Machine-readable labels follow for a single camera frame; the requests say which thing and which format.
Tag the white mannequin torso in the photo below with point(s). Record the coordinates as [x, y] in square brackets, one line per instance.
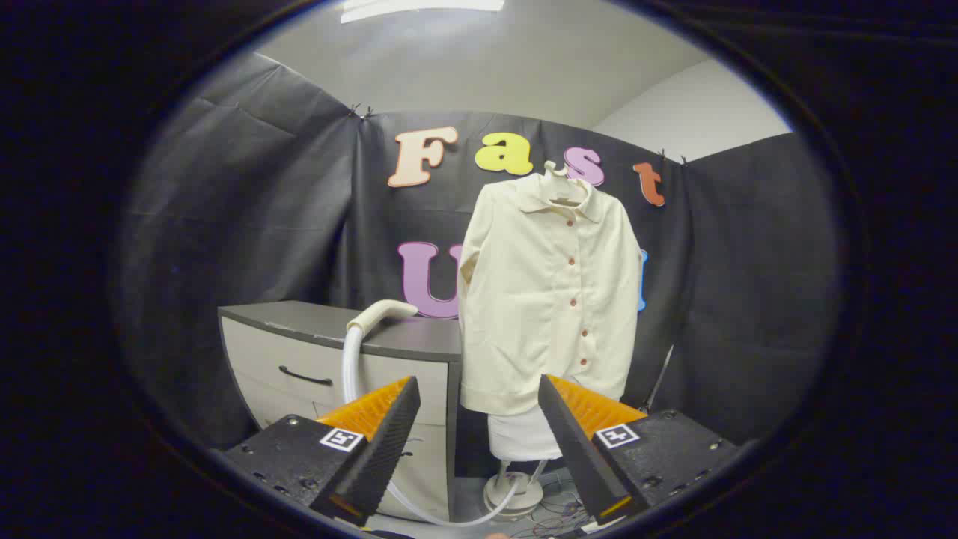
[524, 442]

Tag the white round stand base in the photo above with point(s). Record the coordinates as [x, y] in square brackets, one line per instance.
[516, 498]

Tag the thin metal pole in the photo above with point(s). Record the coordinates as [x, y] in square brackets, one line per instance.
[660, 378]

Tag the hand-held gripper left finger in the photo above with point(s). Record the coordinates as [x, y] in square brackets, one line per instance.
[389, 442]

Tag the black backdrop cloth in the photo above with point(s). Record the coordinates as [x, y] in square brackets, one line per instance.
[262, 224]

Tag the cream button-up shirt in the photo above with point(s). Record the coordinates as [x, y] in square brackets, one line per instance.
[539, 314]

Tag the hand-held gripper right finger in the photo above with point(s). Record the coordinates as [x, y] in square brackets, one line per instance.
[572, 442]

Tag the cream garment steamer head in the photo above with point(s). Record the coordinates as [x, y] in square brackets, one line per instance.
[382, 311]

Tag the grey-topped drawer cabinet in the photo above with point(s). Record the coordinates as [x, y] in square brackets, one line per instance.
[284, 352]

